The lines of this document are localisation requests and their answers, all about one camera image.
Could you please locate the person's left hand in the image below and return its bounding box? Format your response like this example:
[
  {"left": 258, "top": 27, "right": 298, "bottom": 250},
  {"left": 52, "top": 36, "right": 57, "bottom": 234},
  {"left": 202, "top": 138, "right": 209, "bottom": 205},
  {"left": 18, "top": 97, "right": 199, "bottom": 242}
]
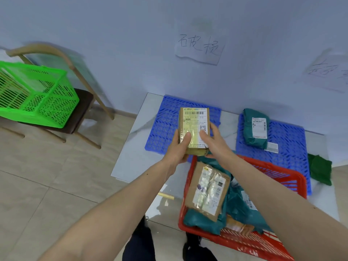
[{"left": 162, "top": 129, "right": 192, "bottom": 174}]

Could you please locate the person's right hand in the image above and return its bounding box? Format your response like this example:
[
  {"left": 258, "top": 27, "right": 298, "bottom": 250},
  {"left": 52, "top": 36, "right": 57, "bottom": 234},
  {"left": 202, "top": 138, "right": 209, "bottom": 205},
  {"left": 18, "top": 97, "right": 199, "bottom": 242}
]
[{"left": 199, "top": 123, "right": 240, "bottom": 167}]

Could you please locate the blue plastic pallet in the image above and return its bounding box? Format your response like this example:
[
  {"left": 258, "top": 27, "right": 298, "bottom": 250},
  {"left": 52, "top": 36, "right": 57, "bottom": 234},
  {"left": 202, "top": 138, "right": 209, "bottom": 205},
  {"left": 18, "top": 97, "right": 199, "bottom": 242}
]
[
  {"left": 235, "top": 114, "right": 312, "bottom": 196},
  {"left": 144, "top": 95, "right": 222, "bottom": 163}
]

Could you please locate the yellow label cardboard box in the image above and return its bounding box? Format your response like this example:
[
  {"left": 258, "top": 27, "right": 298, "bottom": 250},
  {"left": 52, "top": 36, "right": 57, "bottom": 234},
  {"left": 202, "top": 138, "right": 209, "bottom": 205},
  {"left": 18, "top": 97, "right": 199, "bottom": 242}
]
[{"left": 178, "top": 107, "right": 210, "bottom": 157}]

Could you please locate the taped brown cardboard box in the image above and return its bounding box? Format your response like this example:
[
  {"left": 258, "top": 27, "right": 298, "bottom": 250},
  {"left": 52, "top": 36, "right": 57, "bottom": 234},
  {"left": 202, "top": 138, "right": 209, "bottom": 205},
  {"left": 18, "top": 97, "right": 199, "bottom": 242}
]
[{"left": 185, "top": 161, "right": 232, "bottom": 223}]

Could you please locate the handwritten label teal mailer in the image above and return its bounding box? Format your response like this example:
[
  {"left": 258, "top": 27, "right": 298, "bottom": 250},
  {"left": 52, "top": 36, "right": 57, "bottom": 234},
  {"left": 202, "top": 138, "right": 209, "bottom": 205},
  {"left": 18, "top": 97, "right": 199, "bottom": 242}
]
[{"left": 226, "top": 185, "right": 272, "bottom": 235}]

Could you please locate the long teal mailer bag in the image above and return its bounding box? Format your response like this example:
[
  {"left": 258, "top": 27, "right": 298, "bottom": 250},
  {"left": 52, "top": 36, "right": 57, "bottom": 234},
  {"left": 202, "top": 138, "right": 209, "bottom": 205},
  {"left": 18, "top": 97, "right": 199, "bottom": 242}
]
[{"left": 182, "top": 156, "right": 232, "bottom": 236}]

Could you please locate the red plastic basket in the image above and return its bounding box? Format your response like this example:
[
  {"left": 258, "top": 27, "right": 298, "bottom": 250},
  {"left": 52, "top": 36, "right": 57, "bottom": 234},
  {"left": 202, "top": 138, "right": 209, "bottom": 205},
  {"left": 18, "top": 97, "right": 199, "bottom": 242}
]
[{"left": 178, "top": 154, "right": 308, "bottom": 261}]

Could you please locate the person's left forearm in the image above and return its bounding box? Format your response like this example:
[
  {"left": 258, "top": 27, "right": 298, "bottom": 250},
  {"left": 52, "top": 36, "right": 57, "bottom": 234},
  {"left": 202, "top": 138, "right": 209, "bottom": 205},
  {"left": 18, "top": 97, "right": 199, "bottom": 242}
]
[{"left": 38, "top": 157, "right": 174, "bottom": 261}]

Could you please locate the person's right forearm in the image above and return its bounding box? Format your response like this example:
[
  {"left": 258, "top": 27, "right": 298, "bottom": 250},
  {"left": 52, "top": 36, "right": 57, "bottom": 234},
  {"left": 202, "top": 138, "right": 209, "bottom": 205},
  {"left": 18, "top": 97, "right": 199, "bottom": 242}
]
[{"left": 225, "top": 156, "right": 348, "bottom": 261}]

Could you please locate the person's left leg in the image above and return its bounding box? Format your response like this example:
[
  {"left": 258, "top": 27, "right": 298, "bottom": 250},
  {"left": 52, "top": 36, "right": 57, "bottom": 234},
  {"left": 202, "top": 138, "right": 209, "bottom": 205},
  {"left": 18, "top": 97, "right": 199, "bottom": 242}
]
[{"left": 121, "top": 216, "right": 156, "bottom": 261}]

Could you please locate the person's black right shoe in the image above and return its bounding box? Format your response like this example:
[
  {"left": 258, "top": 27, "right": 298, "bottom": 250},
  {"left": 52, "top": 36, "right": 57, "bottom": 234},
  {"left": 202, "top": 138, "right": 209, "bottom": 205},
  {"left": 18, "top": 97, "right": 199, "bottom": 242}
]
[{"left": 182, "top": 232, "right": 218, "bottom": 261}]

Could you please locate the green plastic basket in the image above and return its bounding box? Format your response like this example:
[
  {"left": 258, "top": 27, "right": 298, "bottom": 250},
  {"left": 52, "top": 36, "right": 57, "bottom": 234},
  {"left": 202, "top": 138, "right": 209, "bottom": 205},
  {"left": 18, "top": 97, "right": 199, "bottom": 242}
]
[{"left": 0, "top": 60, "right": 80, "bottom": 129}]

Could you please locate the green cloth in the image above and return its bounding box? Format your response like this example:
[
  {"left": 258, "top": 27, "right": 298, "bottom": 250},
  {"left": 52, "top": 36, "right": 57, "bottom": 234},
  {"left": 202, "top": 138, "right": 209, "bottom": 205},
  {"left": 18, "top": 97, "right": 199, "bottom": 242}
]
[{"left": 307, "top": 153, "right": 333, "bottom": 187}]

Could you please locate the wooden chair dark seat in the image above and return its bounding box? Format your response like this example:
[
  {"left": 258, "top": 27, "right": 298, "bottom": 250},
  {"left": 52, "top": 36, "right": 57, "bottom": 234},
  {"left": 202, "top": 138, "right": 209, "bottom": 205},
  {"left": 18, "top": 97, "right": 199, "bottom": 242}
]
[{"left": 0, "top": 43, "right": 115, "bottom": 150}]

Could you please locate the torn-edge paper wall sign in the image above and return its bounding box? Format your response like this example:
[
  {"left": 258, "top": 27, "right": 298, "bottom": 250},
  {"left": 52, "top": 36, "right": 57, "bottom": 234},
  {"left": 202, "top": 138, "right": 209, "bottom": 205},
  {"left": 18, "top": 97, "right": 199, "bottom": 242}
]
[{"left": 175, "top": 20, "right": 226, "bottom": 66}]

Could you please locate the straight-edge paper wall sign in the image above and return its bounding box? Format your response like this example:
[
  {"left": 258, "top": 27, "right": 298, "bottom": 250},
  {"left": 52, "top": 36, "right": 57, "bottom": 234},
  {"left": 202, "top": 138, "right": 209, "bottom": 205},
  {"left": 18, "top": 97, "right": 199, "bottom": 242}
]
[{"left": 303, "top": 49, "right": 348, "bottom": 93}]

